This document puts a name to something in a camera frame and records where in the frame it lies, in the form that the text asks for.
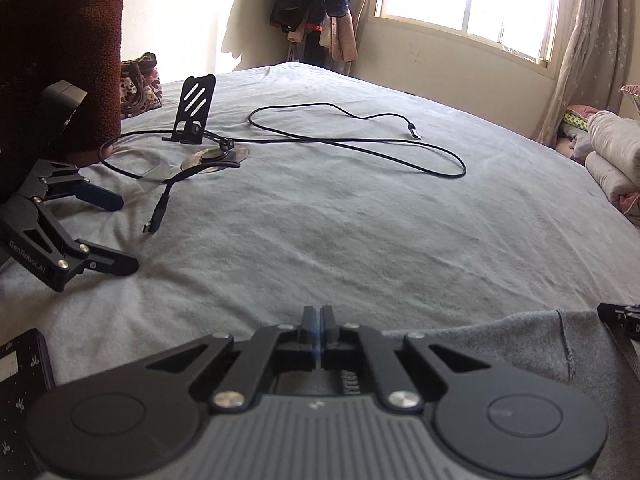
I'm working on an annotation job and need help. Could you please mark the grey knit sweater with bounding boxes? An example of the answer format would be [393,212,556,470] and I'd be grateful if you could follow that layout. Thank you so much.
[384,310,639,479]

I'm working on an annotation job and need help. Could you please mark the hanging dark clothes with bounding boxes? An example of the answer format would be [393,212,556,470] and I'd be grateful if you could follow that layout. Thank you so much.
[270,0,358,72]

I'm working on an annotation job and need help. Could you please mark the floral pouch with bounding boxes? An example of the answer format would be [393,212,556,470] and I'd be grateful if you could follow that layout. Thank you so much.
[119,52,163,119]

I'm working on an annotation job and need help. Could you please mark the black smartphone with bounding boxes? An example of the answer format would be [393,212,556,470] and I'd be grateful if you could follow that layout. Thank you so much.
[0,328,54,480]

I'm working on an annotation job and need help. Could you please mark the folded grey pink quilt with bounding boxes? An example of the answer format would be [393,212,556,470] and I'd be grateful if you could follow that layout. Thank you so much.
[584,110,639,228]

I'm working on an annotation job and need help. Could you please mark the person in red jacket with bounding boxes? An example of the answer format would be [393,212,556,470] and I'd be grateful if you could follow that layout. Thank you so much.
[1,0,124,200]

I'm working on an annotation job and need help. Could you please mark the grey bed sheet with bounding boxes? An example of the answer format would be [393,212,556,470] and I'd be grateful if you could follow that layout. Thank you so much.
[1,64,639,382]

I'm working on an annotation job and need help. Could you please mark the black phone stand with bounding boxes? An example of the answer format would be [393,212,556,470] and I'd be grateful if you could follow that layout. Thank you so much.
[164,74,216,145]

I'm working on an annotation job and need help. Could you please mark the grey curtain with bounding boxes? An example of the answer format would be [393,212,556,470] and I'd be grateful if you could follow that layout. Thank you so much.
[533,0,639,146]

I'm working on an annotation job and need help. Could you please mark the window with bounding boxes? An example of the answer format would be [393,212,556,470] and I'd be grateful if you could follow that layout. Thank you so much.
[375,0,560,65]

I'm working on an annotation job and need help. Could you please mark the black cable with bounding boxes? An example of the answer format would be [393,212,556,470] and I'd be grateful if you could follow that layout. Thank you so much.
[98,102,468,235]

